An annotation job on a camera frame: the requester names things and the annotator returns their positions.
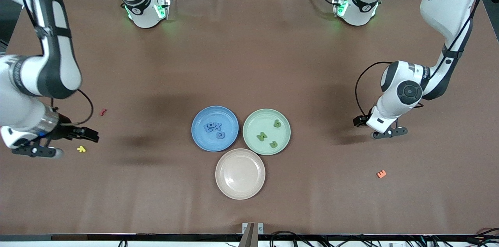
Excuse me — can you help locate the green plate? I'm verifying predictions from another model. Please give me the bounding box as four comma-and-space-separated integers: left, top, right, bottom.
242, 108, 292, 156

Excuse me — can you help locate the brown table cover sheet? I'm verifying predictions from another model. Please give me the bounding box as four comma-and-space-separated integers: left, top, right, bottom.
0, 0, 499, 236

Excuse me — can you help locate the beige pink plate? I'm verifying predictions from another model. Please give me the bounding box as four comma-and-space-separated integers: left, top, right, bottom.
215, 148, 266, 200

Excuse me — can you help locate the blue plate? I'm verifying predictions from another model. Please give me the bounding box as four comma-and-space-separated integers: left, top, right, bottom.
191, 106, 239, 152

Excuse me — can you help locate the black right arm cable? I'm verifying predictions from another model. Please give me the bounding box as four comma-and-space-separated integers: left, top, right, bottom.
14, 0, 95, 127

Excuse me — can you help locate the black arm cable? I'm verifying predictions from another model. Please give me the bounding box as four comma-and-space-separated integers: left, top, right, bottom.
14, 0, 95, 127
354, 0, 488, 119

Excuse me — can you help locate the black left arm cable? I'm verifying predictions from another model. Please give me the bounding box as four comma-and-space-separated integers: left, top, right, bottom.
354, 0, 488, 119

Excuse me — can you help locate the black cable bundle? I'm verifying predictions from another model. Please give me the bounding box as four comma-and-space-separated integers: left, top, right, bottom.
269, 228, 499, 247

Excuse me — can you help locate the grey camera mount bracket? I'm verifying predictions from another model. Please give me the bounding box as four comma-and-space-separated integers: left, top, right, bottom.
242, 222, 264, 247

